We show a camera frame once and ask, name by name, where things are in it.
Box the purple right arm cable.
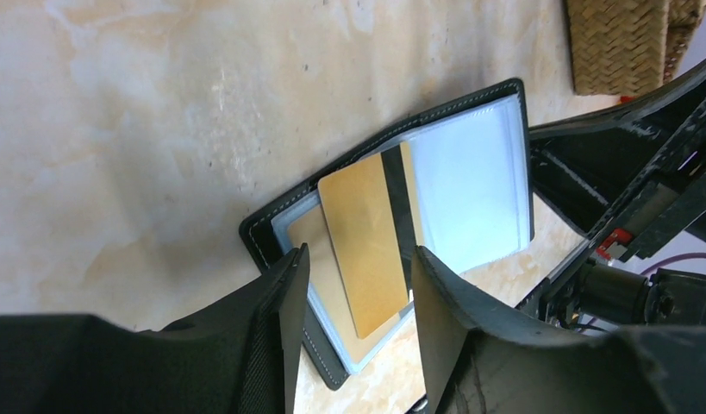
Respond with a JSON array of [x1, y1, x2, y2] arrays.
[[638, 251, 706, 279]]

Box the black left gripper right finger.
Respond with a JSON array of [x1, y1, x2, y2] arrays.
[[412, 247, 706, 413]]

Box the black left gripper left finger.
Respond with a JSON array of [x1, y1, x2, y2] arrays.
[[0, 246, 309, 413]]

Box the black leather card holder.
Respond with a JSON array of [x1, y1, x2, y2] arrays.
[[239, 78, 534, 390]]

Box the woven wicker divided tray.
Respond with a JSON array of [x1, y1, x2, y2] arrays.
[[565, 0, 706, 97]]

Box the gold credit card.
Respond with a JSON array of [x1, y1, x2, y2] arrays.
[[273, 142, 423, 373], [318, 154, 409, 338]]

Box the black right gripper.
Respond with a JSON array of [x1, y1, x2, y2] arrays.
[[518, 59, 706, 330]]

